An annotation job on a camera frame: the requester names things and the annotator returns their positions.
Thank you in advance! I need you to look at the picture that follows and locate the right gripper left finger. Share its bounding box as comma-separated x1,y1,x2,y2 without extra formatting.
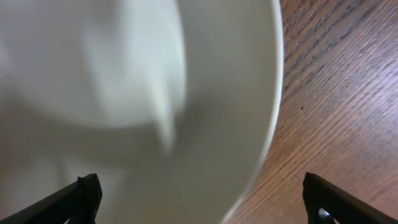
1,174,102,224

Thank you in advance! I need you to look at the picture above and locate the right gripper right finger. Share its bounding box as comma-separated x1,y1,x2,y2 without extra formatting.
302,172,397,224

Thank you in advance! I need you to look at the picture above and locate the beige plate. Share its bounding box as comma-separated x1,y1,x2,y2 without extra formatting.
1,0,284,223

